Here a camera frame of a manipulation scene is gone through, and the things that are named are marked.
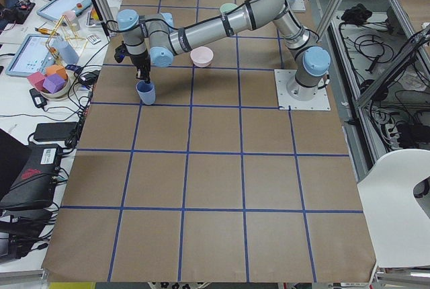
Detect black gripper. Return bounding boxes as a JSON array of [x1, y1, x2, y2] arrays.
[[130, 52, 151, 83]]

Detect blue cup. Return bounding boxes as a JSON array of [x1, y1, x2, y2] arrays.
[[136, 81, 156, 106]]

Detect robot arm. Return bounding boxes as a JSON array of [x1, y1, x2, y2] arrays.
[[114, 0, 331, 101]]

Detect pink bowl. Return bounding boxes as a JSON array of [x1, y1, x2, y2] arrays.
[[189, 46, 214, 68]]

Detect light blue block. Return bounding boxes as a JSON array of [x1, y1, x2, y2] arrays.
[[52, 39, 79, 65]]

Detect bowl of coloured blocks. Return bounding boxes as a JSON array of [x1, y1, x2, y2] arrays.
[[27, 65, 71, 100]]

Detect tablet in blue case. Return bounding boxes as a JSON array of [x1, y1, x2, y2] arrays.
[[36, 0, 92, 22]]

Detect mint green bowl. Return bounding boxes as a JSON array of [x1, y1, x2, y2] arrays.
[[219, 3, 238, 13]]

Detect black power adapter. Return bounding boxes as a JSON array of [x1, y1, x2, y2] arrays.
[[33, 122, 77, 142]]

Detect white chair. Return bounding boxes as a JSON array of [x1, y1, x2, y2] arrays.
[[357, 149, 429, 268]]

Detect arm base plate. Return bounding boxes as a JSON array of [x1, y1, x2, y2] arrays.
[[288, 0, 306, 13], [274, 69, 331, 111]]

